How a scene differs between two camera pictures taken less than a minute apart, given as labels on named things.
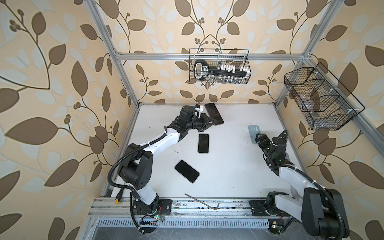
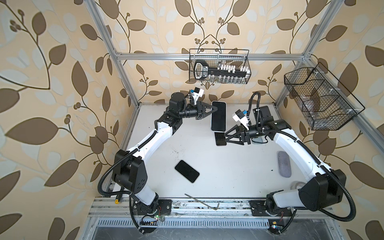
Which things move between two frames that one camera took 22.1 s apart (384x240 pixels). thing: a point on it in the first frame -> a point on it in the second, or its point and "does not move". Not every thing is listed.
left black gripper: (205, 124) -> (199, 109)
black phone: (203, 143) -> (218, 118)
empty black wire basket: (326, 103) does not move
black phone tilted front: (187, 171) does not move
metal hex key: (215, 209) does not move
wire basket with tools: (222, 66) does not move
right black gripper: (266, 140) -> (244, 137)
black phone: (214, 113) -> (220, 139)
